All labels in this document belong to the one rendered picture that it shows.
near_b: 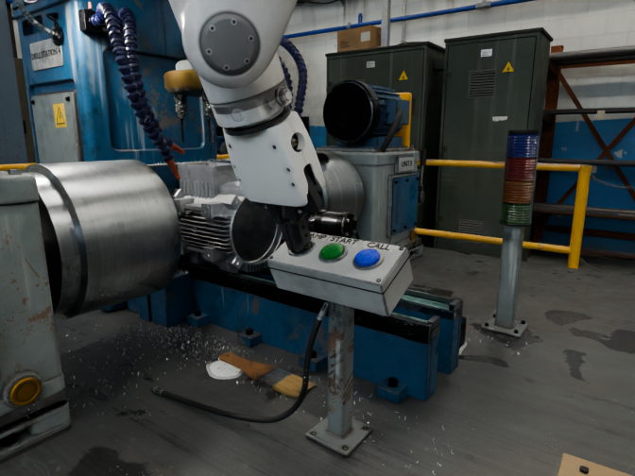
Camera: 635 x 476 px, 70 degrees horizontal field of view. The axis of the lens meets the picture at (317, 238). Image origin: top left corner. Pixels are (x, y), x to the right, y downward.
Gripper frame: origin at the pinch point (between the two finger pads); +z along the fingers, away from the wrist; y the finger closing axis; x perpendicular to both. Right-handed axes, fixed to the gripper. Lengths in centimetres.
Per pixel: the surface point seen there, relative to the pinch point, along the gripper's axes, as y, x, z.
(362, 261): -9.9, 1.1, 1.8
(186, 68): 43, -27, -15
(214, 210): 34.2, -13.2, 8.9
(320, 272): -5.3, 3.4, 2.7
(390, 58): 162, -329, 69
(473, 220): 82, -274, 191
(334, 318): -4.6, 3.1, 10.9
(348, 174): 30, -54, 23
